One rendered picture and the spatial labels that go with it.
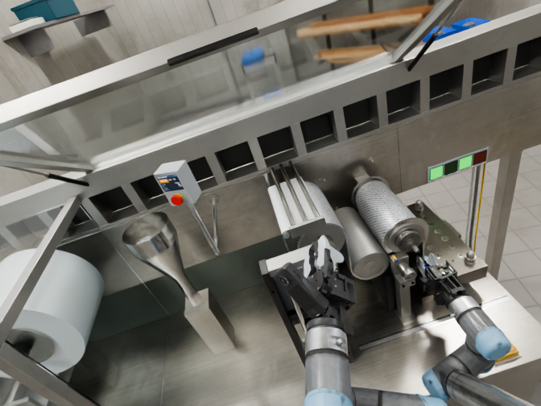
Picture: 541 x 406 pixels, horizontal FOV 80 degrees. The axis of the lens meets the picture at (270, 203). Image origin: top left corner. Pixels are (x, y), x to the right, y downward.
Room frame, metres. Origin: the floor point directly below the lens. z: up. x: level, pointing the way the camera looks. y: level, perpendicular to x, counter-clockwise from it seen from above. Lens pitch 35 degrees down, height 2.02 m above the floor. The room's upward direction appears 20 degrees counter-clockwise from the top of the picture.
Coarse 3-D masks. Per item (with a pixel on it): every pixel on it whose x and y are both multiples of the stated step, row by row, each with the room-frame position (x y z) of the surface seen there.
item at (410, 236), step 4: (404, 232) 0.66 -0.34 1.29; (408, 232) 0.65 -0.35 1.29; (412, 232) 0.65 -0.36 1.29; (416, 232) 0.65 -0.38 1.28; (400, 236) 0.65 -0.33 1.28; (404, 236) 0.65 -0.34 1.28; (408, 236) 0.65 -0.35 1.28; (412, 236) 0.65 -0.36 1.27; (416, 236) 0.65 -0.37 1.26; (420, 236) 0.65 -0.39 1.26; (396, 240) 0.66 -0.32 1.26; (400, 240) 0.65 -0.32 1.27; (404, 240) 0.65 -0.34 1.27; (408, 240) 0.65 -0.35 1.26; (412, 240) 0.65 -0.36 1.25; (416, 240) 0.65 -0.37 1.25; (396, 244) 0.65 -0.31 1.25; (400, 244) 0.65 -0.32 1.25; (404, 244) 0.65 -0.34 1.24; (408, 244) 0.65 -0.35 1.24; (416, 244) 0.65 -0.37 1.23; (400, 248) 0.65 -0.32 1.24; (404, 248) 0.65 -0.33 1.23; (408, 248) 0.65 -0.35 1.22
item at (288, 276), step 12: (288, 264) 0.44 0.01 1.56; (276, 276) 0.43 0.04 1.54; (288, 276) 0.42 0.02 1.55; (300, 276) 0.42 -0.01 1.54; (288, 288) 0.41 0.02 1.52; (300, 288) 0.40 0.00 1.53; (312, 288) 0.40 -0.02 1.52; (300, 300) 0.39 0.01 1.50; (312, 300) 0.38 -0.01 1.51; (324, 300) 0.38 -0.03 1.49; (312, 312) 0.37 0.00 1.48
